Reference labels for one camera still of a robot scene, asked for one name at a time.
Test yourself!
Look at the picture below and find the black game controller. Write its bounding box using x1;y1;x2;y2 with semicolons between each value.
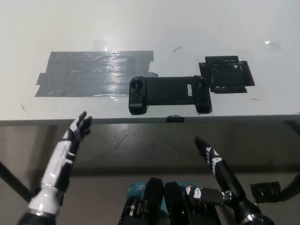
128;75;213;116

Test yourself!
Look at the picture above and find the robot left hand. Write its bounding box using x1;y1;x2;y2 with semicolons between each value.
41;111;93;191

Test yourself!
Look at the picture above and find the teal cardboard box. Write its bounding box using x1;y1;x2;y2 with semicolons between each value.
127;181;197;215

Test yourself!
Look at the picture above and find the grey duct tape patch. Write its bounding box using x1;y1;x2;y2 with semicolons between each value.
34;50;160;98

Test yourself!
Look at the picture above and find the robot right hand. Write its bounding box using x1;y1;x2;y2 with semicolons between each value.
185;135;249;207

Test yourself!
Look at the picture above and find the black tape square patch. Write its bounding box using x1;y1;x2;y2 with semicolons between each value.
198;55;255;94

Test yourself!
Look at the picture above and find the black table leg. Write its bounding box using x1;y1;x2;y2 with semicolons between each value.
280;172;300;202
0;160;33;200

